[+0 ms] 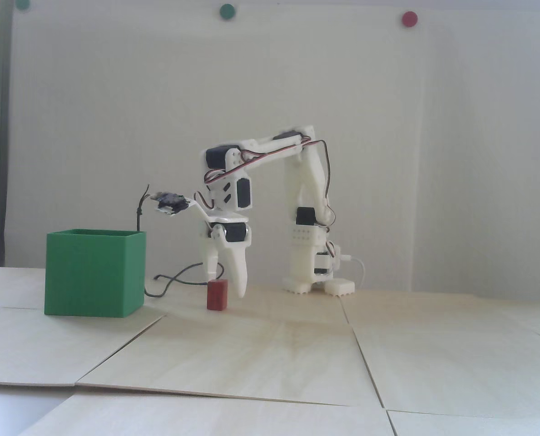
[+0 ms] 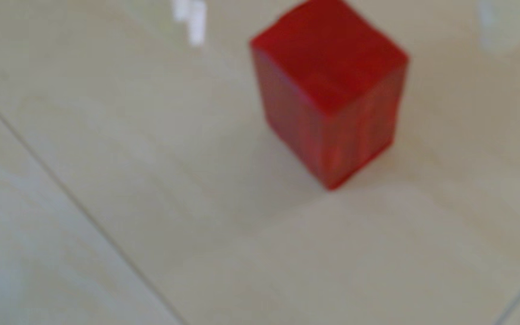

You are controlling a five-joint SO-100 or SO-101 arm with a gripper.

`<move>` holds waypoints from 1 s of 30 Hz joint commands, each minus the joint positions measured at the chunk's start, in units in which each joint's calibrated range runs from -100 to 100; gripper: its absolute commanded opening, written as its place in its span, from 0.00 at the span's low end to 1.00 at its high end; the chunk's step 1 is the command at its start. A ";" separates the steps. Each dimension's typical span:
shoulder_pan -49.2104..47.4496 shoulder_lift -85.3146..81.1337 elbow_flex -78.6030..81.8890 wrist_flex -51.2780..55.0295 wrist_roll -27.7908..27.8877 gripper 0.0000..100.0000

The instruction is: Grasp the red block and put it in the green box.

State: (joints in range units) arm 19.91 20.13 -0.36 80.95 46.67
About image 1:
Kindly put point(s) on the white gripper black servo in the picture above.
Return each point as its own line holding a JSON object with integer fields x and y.
{"x": 231, "y": 236}

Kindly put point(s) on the green box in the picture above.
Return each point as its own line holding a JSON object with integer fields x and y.
{"x": 88, "y": 272}

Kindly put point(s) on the wrist camera on white mount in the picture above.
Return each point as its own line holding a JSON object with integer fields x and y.
{"x": 170, "y": 202}

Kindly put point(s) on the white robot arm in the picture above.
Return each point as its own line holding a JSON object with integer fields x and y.
{"x": 306, "y": 181}

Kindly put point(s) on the red round magnet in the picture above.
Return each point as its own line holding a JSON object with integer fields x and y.
{"x": 409, "y": 19}

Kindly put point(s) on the green round magnet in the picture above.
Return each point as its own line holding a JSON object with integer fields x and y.
{"x": 227, "y": 12}
{"x": 22, "y": 3}

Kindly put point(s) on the red block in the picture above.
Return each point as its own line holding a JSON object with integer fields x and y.
{"x": 217, "y": 295}

